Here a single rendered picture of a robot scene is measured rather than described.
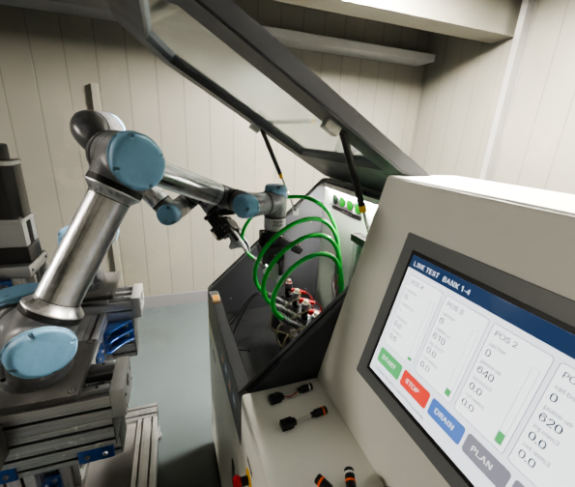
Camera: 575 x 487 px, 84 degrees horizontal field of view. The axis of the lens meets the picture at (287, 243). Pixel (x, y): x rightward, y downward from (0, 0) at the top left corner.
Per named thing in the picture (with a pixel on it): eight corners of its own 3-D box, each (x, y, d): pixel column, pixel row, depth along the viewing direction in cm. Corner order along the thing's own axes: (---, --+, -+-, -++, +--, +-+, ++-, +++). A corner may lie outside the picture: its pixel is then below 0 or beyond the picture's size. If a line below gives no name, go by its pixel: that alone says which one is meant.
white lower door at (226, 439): (212, 430, 171) (208, 321, 149) (215, 429, 172) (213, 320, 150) (236, 582, 114) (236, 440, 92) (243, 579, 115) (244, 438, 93)
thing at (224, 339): (209, 322, 148) (208, 291, 143) (218, 320, 149) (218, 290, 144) (237, 435, 93) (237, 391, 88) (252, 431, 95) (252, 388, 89)
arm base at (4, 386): (-16, 400, 70) (-28, 363, 67) (14, 357, 84) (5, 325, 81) (64, 386, 75) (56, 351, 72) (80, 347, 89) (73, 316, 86)
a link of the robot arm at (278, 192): (258, 184, 104) (276, 182, 110) (257, 216, 108) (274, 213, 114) (274, 186, 99) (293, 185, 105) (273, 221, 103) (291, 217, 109)
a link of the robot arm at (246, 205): (224, 214, 102) (250, 210, 110) (246, 222, 95) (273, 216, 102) (224, 190, 99) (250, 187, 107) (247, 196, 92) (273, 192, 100)
